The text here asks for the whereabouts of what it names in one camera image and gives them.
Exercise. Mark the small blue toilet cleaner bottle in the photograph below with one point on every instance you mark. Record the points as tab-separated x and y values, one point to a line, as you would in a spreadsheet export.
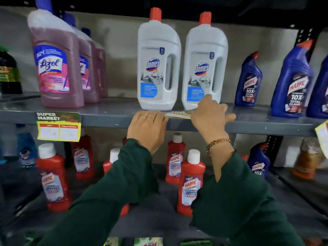
258	163

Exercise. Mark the person's right thumb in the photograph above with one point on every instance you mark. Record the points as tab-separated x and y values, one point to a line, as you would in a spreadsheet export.
196	116

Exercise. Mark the person's left hand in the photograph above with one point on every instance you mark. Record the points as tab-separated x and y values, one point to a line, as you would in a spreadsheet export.
147	131

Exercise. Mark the light blue liquid bottle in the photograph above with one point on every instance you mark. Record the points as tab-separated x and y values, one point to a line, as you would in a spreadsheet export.
27	151

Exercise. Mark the orange liquid bottle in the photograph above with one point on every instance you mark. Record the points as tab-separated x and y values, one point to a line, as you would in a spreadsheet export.
306	161

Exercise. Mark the dark grey shelf board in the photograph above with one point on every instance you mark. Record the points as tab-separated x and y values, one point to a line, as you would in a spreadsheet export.
158	217

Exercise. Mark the white cleaner bottle red cap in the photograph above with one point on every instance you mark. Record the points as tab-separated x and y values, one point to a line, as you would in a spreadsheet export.
201	74
153	74

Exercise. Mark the large pink floor cleaner bottle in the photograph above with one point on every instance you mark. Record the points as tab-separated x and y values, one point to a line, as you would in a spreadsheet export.
55	74

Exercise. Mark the grey metal shelf board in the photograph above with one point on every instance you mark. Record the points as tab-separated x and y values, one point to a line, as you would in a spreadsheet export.
107	115

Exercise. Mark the black shelf board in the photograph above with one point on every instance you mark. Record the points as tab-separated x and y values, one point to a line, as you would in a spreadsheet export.
230	10

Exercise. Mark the green detergent packet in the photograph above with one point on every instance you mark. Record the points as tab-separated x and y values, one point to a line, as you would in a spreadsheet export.
148	242
111	242

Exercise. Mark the dark green liquid bottle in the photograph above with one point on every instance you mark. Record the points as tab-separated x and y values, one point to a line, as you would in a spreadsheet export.
9	74

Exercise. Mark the yellow paper price label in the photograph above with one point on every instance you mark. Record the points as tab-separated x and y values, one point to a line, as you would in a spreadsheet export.
178	115

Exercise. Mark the person's left fingers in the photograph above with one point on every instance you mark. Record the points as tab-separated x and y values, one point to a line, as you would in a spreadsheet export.
148	114

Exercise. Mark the red bathroom cleaner bottle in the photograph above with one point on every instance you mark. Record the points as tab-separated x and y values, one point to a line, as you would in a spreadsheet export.
53	181
110	163
175	161
83	158
189	187

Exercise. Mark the person's right forearm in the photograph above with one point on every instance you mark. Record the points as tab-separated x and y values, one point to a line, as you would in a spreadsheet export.
240	202

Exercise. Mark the green yellow shelf price tag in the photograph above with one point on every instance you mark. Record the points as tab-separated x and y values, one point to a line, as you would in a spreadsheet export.
59	128

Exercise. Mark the person's left forearm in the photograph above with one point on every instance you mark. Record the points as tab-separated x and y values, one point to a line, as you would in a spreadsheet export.
107	199

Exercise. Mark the person's right hand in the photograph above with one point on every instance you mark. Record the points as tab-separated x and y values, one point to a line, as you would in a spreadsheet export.
211	120

